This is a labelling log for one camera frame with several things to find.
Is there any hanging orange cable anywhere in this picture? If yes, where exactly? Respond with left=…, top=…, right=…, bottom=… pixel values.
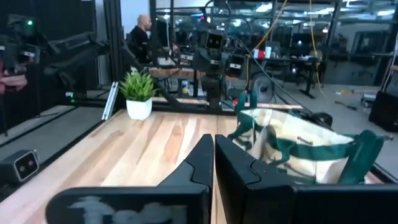
left=248, top=0, right=289, bottom=55

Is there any beige green-trimmed gardening bag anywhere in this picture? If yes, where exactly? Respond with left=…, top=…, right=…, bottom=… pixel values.
left=228, top=91, right=394, bottom=185

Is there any black office desk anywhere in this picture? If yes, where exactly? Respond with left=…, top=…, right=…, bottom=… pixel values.
left=267, top=55, right=326, bottom=100

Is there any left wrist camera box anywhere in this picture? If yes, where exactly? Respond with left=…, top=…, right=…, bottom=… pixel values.
left=205, top=30, right=226, bottom=51

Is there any wooden desk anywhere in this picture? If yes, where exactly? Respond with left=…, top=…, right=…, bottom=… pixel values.
left=149, top=66, right=206, bottom=98

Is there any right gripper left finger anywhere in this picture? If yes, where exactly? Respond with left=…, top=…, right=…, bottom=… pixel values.
left=44, top=133, right=216, bottom=224

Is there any person's hand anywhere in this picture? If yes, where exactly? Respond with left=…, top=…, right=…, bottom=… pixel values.
left=0, top=73, right=29, bottom=95

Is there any black equipment case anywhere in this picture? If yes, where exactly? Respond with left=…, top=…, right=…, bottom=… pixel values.
left=368, top=90, right=398, bottom=133

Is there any silver aluminium bar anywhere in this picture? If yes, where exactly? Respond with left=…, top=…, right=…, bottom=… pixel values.
left=101, top=81, right=120, bottom=122

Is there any person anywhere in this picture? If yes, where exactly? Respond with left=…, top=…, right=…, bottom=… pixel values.
left=126, top=14, right=154, bottom=65

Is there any grey depth camera box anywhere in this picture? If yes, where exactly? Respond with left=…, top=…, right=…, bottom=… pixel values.
left=0, top=149, right=41, bottom=185

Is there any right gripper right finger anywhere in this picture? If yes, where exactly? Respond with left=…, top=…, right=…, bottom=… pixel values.
left=215, top=134, right=398, bottom=224

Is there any grey floor fan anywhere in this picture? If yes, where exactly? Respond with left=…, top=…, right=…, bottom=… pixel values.
left=249, top=72, right=275, bottom=104

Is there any green plant in white pot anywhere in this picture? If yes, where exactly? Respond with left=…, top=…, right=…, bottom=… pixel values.
left=118, top=69, right=160, bottom=121

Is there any hanging yellow cable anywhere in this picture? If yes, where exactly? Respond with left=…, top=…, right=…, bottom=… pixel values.
left=308, top=0, right=326, bottom=98

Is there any thick black cable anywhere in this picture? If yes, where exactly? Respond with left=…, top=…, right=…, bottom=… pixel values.
left=229, top=34, right=313, bottom=114

